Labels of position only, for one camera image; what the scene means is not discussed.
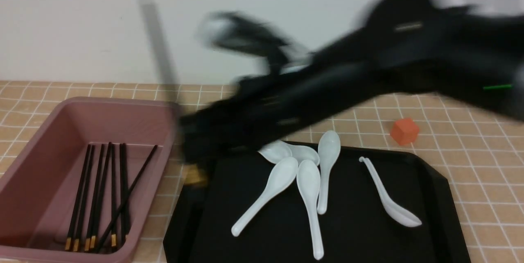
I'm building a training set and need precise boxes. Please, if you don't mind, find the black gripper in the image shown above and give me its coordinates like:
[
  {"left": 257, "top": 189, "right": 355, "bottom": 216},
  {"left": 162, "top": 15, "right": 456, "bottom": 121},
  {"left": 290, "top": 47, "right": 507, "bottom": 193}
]
[{"left": 178, "top": 73, "right": 328, "bottom": 164}]

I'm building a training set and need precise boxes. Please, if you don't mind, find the black chopstick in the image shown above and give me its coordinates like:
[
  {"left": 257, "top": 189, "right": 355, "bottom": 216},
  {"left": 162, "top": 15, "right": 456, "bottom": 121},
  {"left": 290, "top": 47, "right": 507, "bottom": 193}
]
[
  {"left": 72, "top": 144, "right": 94, "bottom": 252},
  {"left": 109, "top": 143, "right": 117, "bottom": 252},
  {"left": 138, "top": 0, "right": 179, "bottom": 101},
  {"left": 64, "top": 144, "right": 91, "bottom": 252},
  {"left": 84, "top": 144, "right": 105, "bottom": 252},
  {"left": 90, "top": 142, "right": 113, "bottom": 251},
  {"left": 119, "top": 143, "right": 131, "bottom": 246}
]

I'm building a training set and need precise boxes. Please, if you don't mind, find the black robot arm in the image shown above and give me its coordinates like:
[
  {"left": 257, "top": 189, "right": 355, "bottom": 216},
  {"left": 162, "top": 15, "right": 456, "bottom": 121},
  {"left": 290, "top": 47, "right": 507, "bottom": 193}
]
[{"left": 179, "top": 0, "right": 523, "bottom": 163}]

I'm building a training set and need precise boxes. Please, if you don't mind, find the white spoon far left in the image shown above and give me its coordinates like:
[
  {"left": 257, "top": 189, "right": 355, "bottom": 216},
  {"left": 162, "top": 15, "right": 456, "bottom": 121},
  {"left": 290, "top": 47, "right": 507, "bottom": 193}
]
[{"left": 258, "top": 140, "right": 292, "bottom": 164}]

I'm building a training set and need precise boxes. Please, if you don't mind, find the white spoon lower left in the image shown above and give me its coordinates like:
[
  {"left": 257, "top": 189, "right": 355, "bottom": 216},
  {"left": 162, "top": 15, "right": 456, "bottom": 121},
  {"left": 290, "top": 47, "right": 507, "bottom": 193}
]
[{"left": 231, "top": 157, "right": 299, "bottom": 237}]

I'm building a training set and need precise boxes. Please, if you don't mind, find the white spoon upright centre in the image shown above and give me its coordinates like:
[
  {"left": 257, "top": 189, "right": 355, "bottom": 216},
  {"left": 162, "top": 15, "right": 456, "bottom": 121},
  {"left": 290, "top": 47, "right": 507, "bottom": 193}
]
[{"left": 317, "top": 130, "right": 341, "bottom": 215}]

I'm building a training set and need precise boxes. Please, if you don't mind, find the white spoon centre long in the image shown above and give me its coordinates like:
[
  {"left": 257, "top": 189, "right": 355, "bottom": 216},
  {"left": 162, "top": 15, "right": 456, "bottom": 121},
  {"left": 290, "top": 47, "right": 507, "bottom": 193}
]
[{"left": 296, "top": 160, "right": 324, "bottom": 261}]

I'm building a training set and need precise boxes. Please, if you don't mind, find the orange cube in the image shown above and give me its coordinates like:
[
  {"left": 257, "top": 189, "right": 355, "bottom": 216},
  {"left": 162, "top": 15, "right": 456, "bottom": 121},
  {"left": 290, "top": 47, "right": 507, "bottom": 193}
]
[{"left": 390, "top": 118, "right": 420, "bottom": 146}]

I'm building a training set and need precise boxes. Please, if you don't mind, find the black plastic tray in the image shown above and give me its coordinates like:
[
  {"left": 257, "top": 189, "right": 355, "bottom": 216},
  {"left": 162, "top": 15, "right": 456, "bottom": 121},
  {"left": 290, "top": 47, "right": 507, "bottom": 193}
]
[{"left": 163, "top": 147, "right": 470, "bottom": 263}]

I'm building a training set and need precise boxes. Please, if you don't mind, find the white spoon right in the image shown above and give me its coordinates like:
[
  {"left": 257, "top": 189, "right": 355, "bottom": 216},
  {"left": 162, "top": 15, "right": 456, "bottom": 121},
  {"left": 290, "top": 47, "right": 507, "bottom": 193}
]
[{"left": 359, "top": 156, "right": 422, "bottom": 228}]

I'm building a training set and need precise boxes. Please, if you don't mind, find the checked tan tablecloth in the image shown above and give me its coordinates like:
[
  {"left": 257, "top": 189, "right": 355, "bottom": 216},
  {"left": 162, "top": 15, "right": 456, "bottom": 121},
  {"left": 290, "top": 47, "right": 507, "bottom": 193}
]
[{"left": 0, "top": 81, "right": 524, "bottom": 263}]

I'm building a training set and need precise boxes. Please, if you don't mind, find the pink plastic bin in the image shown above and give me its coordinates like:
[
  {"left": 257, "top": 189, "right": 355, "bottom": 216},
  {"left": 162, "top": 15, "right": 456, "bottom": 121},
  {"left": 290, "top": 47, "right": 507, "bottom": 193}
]
[{"left": 0, "top": 97, "right": 174, "bottom": 263}]

